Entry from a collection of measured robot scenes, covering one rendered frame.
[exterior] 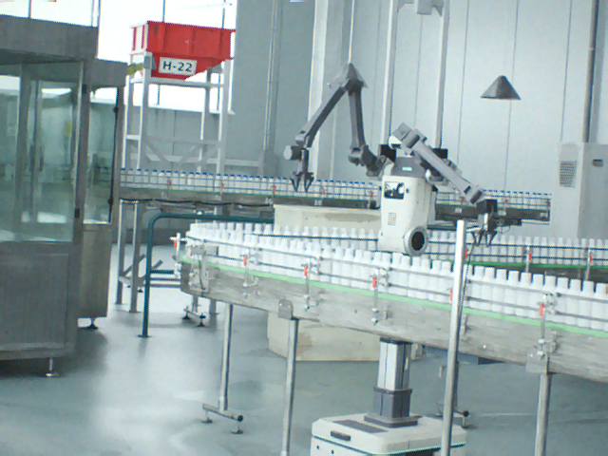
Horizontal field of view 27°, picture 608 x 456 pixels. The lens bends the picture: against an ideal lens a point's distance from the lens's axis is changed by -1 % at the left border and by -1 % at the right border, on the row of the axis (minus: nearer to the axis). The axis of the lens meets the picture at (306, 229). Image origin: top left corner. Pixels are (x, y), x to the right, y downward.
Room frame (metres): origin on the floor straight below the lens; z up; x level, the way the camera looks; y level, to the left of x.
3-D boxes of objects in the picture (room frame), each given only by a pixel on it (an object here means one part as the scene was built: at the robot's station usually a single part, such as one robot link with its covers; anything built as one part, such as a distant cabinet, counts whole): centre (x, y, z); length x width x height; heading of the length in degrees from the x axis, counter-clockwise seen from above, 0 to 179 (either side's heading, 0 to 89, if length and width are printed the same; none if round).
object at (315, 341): (10.11, -0.34, 0.59); 1.10 x 0.62 x 1.18; 112
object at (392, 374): (6.23, -0.48, 0.49); 0.13 x 0.13 x 0.40; 40
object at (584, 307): (4.55, -1.04, 1.08); 0.06 x 0.06 x 0.17
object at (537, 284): (4.74, -0.89, 1.08); 0.06 x 0.06 x 0.17
